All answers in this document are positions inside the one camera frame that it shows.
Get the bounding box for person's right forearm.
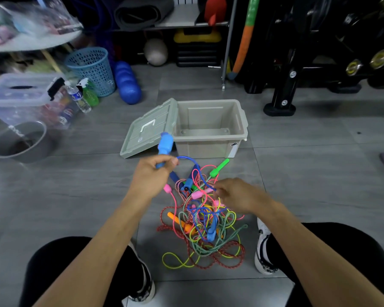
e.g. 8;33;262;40
262;200;384;307

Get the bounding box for person's right leg black trousers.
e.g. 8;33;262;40
265;222;384;307

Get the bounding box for rolled grey yoga mat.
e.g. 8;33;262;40
114;0;175;32

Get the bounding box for red boxing glove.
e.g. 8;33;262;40
204;0;227;26

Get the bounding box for black dumbbell rack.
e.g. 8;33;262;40
236;0;384;117

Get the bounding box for person's left leg black trousers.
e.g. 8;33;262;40
19;236;148;307

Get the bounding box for green spray bottle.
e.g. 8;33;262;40
76;77;100;107

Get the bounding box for grey metal bowl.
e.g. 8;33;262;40
0;120;57;163

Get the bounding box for person's left forearm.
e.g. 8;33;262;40
33;196;149;307

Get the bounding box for black dumbbell gold end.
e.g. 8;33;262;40
369;49;384;71
345;59;364;77

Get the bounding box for white left shoe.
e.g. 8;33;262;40
126;241;156;304

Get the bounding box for white shoe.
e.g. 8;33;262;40
254;217;281;275
126;241;156;304

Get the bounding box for pile of colourful jump ropes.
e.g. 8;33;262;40
156;158;249;270

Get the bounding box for beige exercise ball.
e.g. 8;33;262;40
143;38;169;67

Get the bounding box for clear plastic lidded bin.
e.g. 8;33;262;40
0;72;81;130

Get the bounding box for blue-handled jump rope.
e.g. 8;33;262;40
156;132;231;243

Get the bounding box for clear plastic bag of items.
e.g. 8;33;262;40
0;0;84;37

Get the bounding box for grey-green box lid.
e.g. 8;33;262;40
120;98;179;159

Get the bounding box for person's right hand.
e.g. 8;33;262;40
212;177;276;216

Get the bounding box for grey plastic storage box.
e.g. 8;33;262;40
172;98;249;159

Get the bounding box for person's leg black trousers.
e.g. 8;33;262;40
265;222;384;307
19;236;148;307

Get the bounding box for person's left hand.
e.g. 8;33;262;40
125;154;180;210

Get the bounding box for white right shoe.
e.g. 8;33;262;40
254;217;281;275

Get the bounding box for orange and green foam stick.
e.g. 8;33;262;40
227;0;262;81

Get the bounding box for clear water bottle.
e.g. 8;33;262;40
64;80;92;114

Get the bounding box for light blue mesh basket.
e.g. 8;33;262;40
64;46;116;98

